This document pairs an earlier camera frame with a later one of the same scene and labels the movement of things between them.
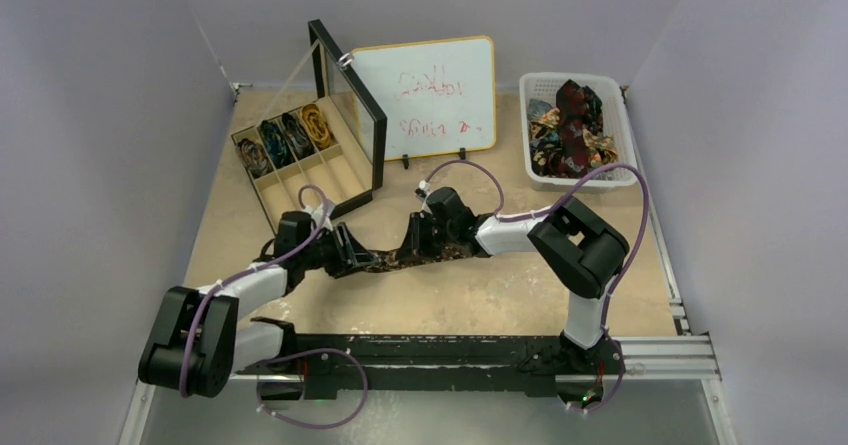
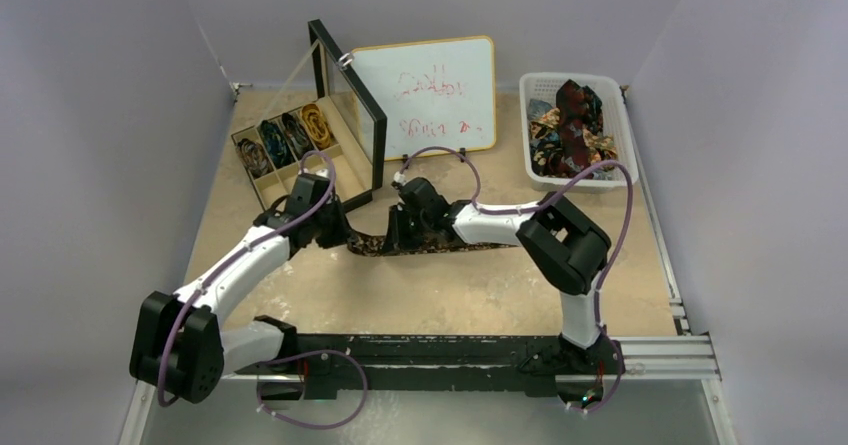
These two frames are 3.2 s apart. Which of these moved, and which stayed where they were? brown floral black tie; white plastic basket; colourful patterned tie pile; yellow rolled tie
Moved: brown floral black tie
Stayed: yellow rolled tie; colourful patterned tie pile; white plastic basket
